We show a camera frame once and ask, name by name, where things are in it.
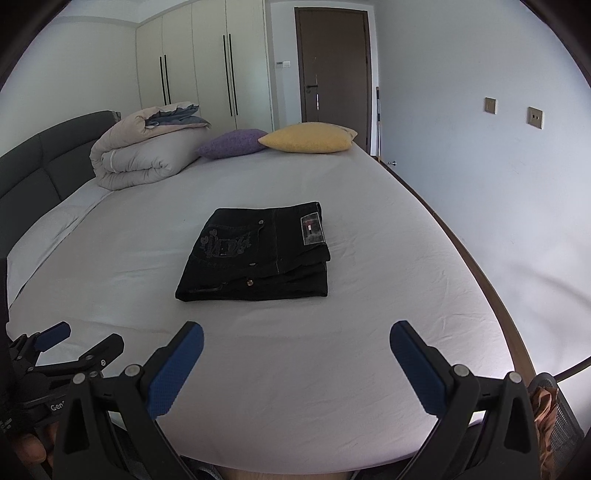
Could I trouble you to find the dark brown door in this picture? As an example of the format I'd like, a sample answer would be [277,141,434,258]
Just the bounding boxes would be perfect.
[294,6,374,154]

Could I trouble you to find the mesh waste basket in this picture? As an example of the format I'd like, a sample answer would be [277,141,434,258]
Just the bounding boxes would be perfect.
[526,371,586,480]

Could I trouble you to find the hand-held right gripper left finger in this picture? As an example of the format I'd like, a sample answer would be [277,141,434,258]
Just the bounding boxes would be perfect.
[52,321,205,480]

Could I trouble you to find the black denim pants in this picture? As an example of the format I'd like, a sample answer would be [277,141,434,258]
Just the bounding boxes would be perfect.
[174,200,332,304]

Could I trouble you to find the purple pillow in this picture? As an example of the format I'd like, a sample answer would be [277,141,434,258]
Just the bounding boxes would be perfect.
[196,128,269,160]

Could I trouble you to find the person's left hand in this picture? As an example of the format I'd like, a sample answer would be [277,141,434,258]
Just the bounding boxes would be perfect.
[10,427,60,480]

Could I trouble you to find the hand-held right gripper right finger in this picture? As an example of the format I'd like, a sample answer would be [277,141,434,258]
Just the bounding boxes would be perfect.
[389,320,542,480]

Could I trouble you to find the dark grey padded headboard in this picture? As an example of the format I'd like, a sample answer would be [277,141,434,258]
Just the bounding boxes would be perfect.
[0,110,122,261]

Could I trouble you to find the brown cloth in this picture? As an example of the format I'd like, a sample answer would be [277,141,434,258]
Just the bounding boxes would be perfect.
[530,384,562,480]

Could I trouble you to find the cream wardrobe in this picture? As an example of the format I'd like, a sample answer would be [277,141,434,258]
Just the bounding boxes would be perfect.
[135,0,276,133]

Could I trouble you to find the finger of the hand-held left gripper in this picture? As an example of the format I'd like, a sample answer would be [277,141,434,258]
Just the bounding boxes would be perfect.
[6,322,73,366]
[34,333,125,377]

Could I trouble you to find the folded beige duvet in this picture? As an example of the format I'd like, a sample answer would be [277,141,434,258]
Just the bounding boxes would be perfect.
[90,102,213,191]

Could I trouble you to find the yellow pillow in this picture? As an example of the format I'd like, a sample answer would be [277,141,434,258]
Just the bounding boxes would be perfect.
[257,122,359,154]

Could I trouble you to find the bed with white sheet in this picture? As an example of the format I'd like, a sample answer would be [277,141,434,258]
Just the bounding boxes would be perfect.
[6,137,561,475]

